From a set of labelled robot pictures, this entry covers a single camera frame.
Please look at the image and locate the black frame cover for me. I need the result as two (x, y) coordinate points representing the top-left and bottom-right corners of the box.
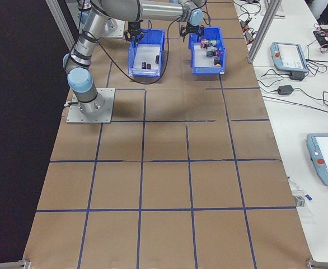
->
(0, 0), (82, 266)

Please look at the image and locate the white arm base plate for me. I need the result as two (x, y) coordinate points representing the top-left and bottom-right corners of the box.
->
(105, 21), (125, 39)
(65, 87), (116, 124)

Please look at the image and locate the black device with wires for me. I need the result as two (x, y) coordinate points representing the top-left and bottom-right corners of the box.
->
(312, 27), (328, 47)

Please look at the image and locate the grey-blue teach pendant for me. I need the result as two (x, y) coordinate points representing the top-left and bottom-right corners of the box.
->
(306, 133), (328, 187)
(270, 41), (310, 73)

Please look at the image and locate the thin black cable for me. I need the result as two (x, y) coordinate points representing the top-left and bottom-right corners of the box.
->
(305, 49), (328, 84)
(292, 87), (328, 106)
(232, 0), (263, 22)

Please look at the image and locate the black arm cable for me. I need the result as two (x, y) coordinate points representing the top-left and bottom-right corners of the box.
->
(88, 15), (186, 85)

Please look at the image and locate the metal frame bar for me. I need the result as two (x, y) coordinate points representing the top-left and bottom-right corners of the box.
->
(45, 0), (79, 54)

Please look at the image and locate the long black cable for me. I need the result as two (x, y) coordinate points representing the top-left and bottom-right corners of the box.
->
(263, 95), (328, 115)

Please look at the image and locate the clear plastic pen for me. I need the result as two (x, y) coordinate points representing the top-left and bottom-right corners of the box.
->
(287, 175), (303, 194)

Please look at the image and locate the blue bin with batteries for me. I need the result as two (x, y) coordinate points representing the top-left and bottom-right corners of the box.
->
(128, 27), (166, 78)

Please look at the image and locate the black power adapter cable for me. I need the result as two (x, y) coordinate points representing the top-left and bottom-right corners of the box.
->
(256, 68), (291, 93)

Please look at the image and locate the black power brick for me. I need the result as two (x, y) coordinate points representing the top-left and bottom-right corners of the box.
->
(289, 71), (307, 81)

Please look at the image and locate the aluminium profile post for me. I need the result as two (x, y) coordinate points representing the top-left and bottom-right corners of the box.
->
(247, 0), (284, 64)

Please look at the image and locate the blue bin with switches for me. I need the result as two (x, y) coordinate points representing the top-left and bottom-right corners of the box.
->
(188, 26), (226, 76)

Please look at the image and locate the aluminium profile bar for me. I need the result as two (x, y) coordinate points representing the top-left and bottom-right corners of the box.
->
(0, 259), (31, 269)

